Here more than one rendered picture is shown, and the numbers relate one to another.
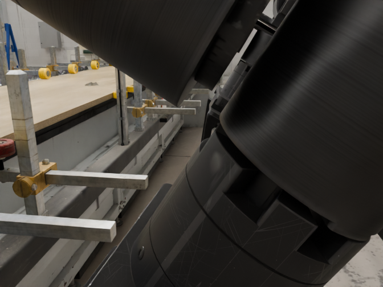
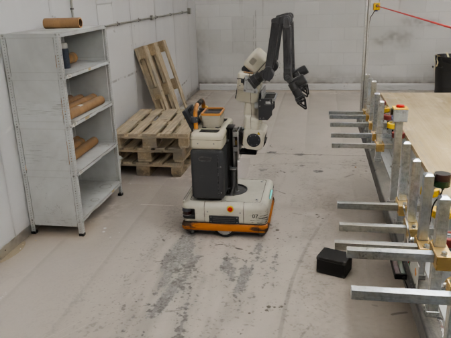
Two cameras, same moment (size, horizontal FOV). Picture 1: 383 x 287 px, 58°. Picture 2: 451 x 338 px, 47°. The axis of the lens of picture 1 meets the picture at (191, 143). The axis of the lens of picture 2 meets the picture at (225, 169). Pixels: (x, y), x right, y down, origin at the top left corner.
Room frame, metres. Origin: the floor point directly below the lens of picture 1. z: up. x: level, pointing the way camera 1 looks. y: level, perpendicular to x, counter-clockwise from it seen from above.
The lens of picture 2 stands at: (4.17, -0.47, 1.79)
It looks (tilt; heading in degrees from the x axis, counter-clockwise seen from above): 19 degrees down; 182
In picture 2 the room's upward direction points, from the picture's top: 2 degrees counter-clockwise
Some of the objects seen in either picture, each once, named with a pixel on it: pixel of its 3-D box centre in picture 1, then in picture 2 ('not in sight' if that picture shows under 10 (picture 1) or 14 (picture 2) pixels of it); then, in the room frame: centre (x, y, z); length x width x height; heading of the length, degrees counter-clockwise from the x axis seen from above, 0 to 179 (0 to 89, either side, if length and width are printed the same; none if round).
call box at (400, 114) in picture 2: not in sight; (399, 114); (1.58, 0.32, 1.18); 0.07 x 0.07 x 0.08; 82
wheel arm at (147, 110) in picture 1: (155, 110); (384, 206); (1.87, 0.19, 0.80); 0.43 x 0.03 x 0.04; 82
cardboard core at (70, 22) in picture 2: not in sight; (62, 23); (-0.10, -1.88, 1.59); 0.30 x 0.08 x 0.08; 82
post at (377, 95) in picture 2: not in sight; (375, 126); (0.60, 0.46, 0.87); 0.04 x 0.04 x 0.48; 82
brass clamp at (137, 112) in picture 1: (139, 110); (402, 205); (1.86, 0.28, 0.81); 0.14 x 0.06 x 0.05; 172
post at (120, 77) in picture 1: (121, 97); (395, 163); (1.58, 0.32, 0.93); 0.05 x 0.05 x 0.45; 82
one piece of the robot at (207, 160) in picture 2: not in sight; (217, 152); (0.23, -0.67, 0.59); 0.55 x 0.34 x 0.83; 172
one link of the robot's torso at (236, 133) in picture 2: not in sight; (250, 139); (0.20, -0.41, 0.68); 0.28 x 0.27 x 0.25; 172
